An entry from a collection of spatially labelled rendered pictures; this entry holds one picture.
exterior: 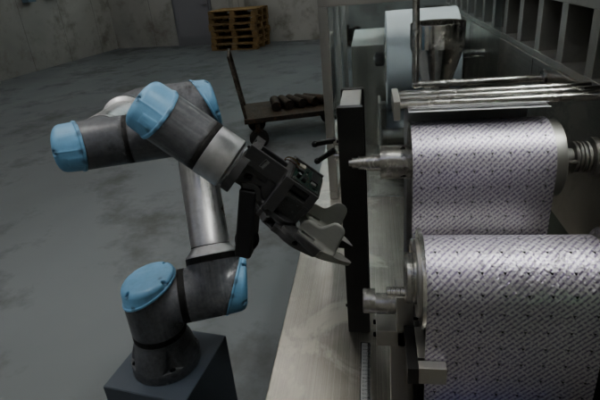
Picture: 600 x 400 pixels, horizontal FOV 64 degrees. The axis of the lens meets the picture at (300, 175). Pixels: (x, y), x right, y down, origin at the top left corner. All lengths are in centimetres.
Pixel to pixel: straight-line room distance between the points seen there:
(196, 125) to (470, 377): 53
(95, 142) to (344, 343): 70
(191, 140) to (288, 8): 1207
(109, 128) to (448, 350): 59
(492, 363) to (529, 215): 28
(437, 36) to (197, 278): 81
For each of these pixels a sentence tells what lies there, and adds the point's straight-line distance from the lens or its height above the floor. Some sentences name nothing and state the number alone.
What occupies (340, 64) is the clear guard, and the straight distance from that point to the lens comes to 161.
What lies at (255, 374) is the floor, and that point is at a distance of 238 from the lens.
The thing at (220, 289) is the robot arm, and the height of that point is 109.
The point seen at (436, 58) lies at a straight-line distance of 130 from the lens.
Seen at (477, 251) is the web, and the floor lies 131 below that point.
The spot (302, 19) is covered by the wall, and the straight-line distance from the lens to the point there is 1259.
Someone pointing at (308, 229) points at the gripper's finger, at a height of 136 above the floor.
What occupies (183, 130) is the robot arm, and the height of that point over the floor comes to 151.
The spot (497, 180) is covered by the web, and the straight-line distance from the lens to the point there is 89.
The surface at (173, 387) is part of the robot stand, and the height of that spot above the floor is 90.
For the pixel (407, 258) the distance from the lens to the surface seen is 72.
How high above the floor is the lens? 169
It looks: 23 degrees down
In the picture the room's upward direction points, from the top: 5 degrees counter-clockwise
